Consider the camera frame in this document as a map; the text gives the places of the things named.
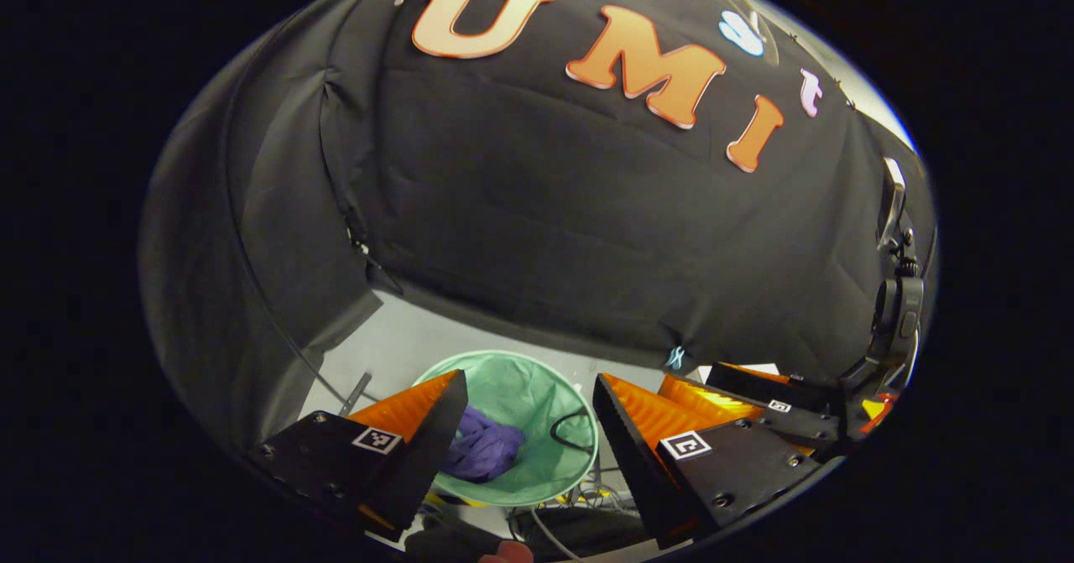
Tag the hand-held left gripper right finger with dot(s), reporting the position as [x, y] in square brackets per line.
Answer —
[633, 471]

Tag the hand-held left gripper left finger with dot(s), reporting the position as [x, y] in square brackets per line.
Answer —
[428, 462]

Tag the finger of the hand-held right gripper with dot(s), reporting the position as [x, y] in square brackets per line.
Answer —
[797, 424]
[755, 383]

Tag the purple jacket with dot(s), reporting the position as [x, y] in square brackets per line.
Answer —
[487, 450]

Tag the green laundry hamper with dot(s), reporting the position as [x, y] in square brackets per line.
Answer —
[520, 387]

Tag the black backdrop cloth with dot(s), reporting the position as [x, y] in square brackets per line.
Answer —
[545, 211]

